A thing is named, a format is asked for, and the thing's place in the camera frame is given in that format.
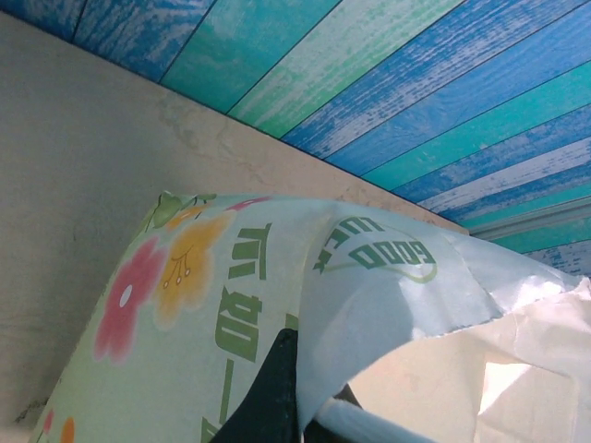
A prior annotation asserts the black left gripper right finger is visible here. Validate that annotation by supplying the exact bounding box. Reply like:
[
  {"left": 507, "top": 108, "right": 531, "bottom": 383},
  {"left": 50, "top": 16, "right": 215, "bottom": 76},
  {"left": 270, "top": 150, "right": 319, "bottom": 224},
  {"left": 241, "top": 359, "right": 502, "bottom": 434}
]
[{"left": 303, "top": 382, "right": 367, "bottom": 443}]

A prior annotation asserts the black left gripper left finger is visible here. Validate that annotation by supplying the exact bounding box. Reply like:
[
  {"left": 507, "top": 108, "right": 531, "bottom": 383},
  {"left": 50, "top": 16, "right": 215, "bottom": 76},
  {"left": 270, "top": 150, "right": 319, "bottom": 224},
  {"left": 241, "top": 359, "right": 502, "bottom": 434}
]
[{"left": 220, "top": 327, "right": 302, "bottom": 443}]

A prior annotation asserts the floral print paper bag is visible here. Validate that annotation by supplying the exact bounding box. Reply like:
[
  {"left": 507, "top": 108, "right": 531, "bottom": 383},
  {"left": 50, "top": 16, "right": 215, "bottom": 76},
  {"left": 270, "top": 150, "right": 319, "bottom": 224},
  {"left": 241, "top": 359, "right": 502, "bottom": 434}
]
[{"left": 27, "top": 191, "right": 591, "bottom": 443}]

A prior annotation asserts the aluminium right frame post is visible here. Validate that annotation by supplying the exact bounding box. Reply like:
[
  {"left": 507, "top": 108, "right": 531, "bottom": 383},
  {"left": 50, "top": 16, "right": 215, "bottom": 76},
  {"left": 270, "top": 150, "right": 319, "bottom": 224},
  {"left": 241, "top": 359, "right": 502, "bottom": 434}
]
[{"left": 461, "top": 197, "right": 591, "bottom": 242}]

